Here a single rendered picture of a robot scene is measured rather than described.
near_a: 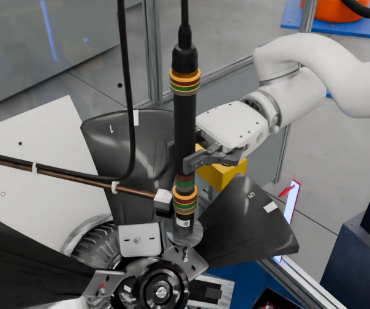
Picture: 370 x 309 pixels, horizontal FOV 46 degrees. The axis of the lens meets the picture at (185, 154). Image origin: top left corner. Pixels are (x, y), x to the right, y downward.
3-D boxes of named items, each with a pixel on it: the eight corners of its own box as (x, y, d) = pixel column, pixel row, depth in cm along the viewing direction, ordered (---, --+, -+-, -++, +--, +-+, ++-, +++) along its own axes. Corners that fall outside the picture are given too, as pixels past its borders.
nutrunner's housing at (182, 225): (172, 246, 86) (165, 30, 55) (178, 231, 89) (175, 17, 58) (192, 251, 85) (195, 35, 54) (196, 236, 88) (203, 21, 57)
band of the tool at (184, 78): (166, 94, 62) (165, 77, 60) (175, 78, 65) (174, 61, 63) (195, 100, 61) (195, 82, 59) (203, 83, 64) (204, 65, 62)
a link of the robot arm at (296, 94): (272, 83, 75) (286, 132, 78) (321, 58, 81) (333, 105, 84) (241, 87, 82) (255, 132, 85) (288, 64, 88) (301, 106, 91)
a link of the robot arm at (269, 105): (279, 141, 80) (268, 149, 79) (245, 118, 85) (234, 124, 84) (286, 105, 75) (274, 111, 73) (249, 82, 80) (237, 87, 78)
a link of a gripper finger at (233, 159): (253, 164, 71) (220, 168, 70) (242, 133, 76) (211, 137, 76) (255, 159, 70) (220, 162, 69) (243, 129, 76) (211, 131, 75)
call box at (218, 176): (187, 169, 142) (187, 144, 135) (211, 156, 146) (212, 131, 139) (220, 198, 133) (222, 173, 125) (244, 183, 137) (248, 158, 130)
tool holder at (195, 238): (152, 241, 84) (149, 208, 78) (163, 214, 89) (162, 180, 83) (197, 252, 82) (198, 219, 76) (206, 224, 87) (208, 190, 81)
